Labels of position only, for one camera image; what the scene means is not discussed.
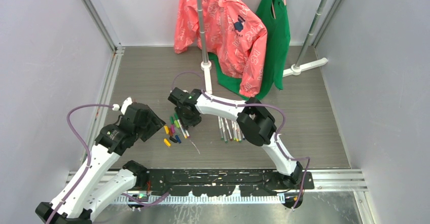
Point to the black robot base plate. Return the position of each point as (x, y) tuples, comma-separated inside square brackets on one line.
[(219, 186)]

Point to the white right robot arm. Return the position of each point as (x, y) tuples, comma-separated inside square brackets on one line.
[(253, 118)]

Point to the green hanging shirt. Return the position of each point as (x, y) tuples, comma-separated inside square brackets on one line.
[(277, 47)]

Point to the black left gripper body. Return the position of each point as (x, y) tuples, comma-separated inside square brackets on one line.
[(151, 124)]

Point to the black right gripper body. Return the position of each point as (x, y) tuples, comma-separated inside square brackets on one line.
[(187, 120)]

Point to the white left rack foot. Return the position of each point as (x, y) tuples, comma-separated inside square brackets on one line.
[(207, 76)]

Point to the left rack pole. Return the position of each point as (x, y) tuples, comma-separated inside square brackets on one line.
[(205, 61)]

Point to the brown cap marker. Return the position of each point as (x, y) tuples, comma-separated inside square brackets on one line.
[(228, 130)]

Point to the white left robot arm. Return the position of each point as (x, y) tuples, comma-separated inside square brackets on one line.
[(81, 200)]

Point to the rack pole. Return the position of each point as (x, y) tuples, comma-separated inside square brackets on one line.
[(311, 32), (205, 61)]

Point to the right rack pole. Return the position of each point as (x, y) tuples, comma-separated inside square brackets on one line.
[(311, 32)]

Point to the pink printed jacket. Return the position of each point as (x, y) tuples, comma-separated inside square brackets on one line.
[(234, 33)]

